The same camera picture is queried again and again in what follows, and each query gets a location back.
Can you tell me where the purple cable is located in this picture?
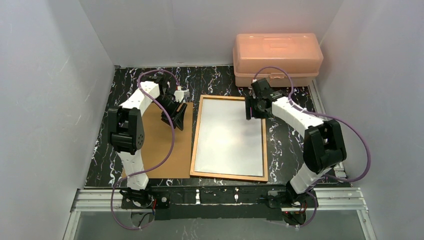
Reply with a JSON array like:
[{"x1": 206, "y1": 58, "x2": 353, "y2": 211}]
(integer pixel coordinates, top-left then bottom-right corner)
[
  {"x1": 110, "y1": 68, "x2": 182, "y2": 231},
  {"x1": 253, "y1": 66, "x2": 373, "y2": 229}
]

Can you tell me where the pink plastic storage box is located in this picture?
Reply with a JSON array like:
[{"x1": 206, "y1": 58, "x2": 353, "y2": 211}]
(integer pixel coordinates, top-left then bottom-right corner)
[{"x1": 232, "y1": 33, "x2": 324, "y2": 87}]

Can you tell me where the brown backing board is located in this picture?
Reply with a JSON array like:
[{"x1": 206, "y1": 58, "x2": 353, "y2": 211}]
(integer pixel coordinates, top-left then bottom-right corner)
[{"x1": 138, "y1": 102, "x2": 194, "y2": 179}]

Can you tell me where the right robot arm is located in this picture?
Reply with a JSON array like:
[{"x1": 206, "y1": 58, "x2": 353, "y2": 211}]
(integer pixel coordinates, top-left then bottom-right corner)
[{"x1": 245, "y1": 78, "x2": 347, "y2": 205}]

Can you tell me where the aluminium rail base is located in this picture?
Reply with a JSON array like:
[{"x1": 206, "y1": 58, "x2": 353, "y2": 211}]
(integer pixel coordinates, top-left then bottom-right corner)
[{"x1": 71, "y1": 185, "x2": 369, "y2": 212}]

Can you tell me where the wooden picture frame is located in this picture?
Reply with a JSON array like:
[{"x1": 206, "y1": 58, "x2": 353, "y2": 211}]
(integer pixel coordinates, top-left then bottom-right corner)
[{"x1": 189, "y1": 94, "x2": 269, "y2": 183}]

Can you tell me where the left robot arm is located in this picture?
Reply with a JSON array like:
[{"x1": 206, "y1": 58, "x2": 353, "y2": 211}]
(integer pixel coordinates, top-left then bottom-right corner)
[{"x1": 107, "y1": 75, "x2": 190, "y2": 208}]

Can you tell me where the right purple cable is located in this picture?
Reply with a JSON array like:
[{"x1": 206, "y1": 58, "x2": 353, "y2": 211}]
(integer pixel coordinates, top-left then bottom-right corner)
[{"x1": 253, "y1": 66, "x2": 373, "y2": 229}]

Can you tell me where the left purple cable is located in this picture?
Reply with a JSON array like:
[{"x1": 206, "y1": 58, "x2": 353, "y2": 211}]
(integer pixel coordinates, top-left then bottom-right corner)
[{"x1": 110, "y1": 68, "x2": 182, "y2": 231}]

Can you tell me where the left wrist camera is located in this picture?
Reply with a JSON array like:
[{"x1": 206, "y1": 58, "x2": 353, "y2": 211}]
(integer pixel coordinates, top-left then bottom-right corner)
[{"x1": 173, "y1": 86, "x2": 190, "y2": 103}]

